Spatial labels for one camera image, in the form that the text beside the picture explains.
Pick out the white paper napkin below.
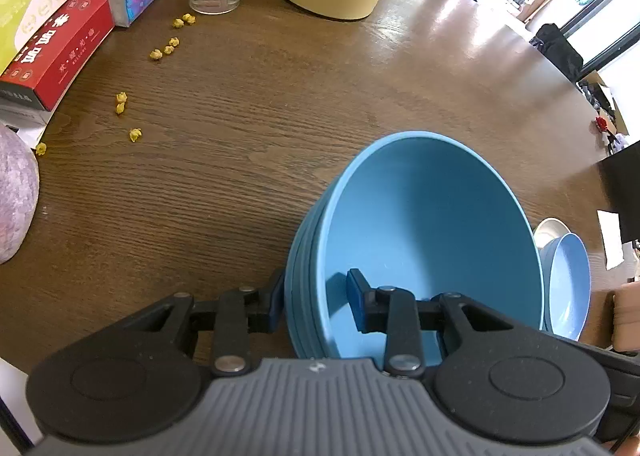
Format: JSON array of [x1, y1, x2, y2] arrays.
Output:
[[597, 209, 626, 272]]

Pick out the red flat box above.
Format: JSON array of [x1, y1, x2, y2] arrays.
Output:
[[0, 0, 115, 112]]

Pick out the purple textured vase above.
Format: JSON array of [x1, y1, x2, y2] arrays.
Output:
[[0, 125, 40, 265]]

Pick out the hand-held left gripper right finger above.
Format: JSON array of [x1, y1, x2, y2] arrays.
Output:
[[346, 268, 551, 380]]

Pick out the scattered yellow dried buds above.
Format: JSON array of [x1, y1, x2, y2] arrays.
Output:
[[35, 12, 196, 157]]

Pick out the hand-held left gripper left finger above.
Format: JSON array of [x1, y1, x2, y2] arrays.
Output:
[[115, 268, 287, 379]]

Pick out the black paper shopping bag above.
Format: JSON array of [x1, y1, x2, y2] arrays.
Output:
[[596, 139, 640, 238]]

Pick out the cream round plate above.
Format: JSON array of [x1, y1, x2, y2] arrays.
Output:
[[533, 217, 572, 248]]

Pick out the blue ribbed deep bowl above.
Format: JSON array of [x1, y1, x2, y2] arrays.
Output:
[[284, 131, 545, 362]]

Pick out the blue shallow plate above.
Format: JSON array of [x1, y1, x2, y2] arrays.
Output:
[[541, 232, 592, 343]]

